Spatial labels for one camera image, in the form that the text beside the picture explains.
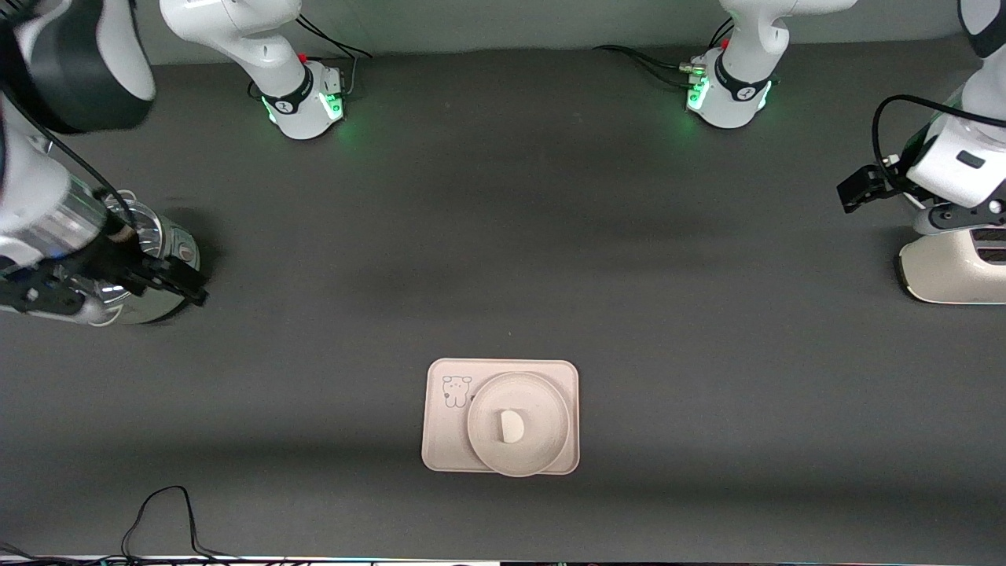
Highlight steel pot with lid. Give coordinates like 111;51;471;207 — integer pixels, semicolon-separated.
94;198;203;325

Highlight glass pot lid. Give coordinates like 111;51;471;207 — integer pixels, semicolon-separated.
102;200;166;303

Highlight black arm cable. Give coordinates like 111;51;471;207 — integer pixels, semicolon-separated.
871;94;1006;175
0;83;141;230

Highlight black right arm base cables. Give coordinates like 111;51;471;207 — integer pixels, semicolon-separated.
295;14;376;99

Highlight thin black floor cable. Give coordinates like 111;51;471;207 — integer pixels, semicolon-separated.
120;485;244;561

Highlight round beige plate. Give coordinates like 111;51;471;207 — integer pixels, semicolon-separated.
467;371;572;478

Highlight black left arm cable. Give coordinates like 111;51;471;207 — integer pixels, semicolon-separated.
871;94;1006;175

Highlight black left arm base cables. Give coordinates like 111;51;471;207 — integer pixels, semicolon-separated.
593;17;736;89

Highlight black arm base cables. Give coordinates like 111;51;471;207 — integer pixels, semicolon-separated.
593;17;736;89
295;14;376;99

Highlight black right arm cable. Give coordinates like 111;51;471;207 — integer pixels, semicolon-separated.
0;83;141;230

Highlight beige tray with dog print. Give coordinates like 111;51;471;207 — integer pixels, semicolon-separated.
421;358;581;476

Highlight cream toaster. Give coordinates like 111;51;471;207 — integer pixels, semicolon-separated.
898;226;1006;305

